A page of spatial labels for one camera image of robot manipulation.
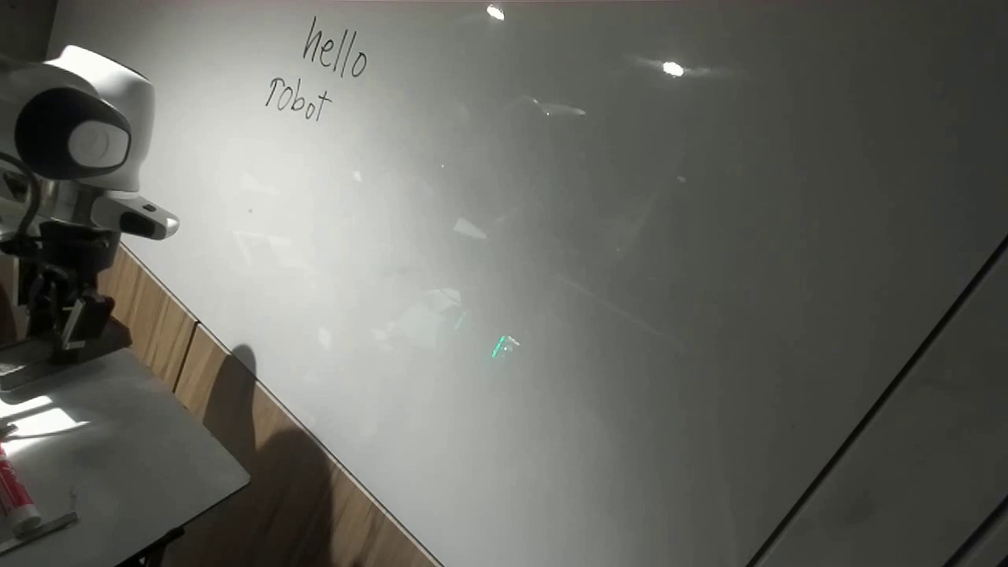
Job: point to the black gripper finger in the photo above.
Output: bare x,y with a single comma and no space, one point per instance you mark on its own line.
45,310
85,319

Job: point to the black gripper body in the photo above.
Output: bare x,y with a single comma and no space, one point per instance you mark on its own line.
63,264

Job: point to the black whiteboard eraser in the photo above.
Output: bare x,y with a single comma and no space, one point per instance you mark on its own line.
90,343

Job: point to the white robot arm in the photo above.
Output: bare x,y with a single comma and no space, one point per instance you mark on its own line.
75,137

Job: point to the large white whiteboard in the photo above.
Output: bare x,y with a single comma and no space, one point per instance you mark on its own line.
606,281

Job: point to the small white tray board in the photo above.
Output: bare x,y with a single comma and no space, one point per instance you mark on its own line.
109,454

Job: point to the red white marker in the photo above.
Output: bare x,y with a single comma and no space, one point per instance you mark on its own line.
15,496

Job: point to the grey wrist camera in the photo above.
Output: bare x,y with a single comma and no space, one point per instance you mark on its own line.
150,221

